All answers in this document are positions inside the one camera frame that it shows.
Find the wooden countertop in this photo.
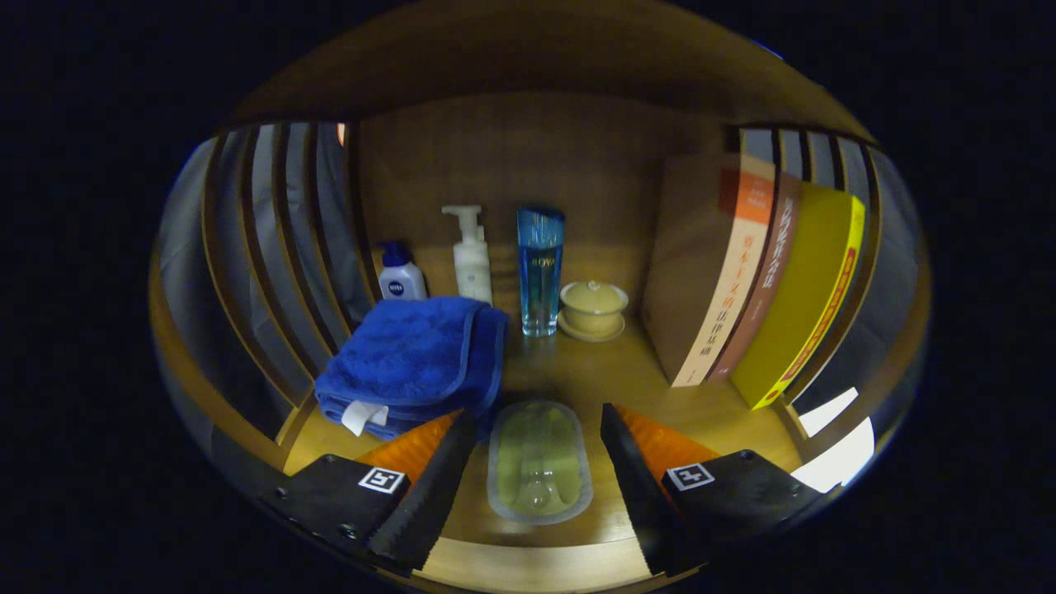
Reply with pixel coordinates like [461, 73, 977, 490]
[285, 318, 809, 547]

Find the brown book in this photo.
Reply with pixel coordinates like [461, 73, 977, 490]
[708, 173, 805, 382]

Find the white lotion bottle blue cap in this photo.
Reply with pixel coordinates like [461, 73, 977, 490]
[378, 240, 429, 301]

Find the green scrubbing sponge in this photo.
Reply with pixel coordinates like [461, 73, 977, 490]
[487, 400, 593, 525]

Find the wooden cabinet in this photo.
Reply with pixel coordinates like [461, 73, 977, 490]
[148, 0, 933, 529]

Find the white pump bottle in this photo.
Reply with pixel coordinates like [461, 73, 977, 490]
[441, 205, 494, 306]

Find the yellow book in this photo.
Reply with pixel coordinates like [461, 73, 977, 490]
[730, 183, 867, 411]

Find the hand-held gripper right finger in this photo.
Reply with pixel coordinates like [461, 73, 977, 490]
[600, 403, 826, 578]

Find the wooden drawer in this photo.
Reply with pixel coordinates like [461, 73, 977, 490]
[417, 536, 657, 593]

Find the orange and white book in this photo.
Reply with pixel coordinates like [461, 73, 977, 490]
[642, 153, 778, 389]

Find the beige lidded teacup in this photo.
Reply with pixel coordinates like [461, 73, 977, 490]
[558, 280, 629, 343]

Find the blue glass bottle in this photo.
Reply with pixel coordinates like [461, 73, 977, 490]
[517, 206, 566, 337]

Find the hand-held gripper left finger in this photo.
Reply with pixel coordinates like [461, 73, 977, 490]
[257, 410, 478, 576]

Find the blue folded towel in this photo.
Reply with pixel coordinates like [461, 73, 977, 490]
[314, 297, 509, 440]

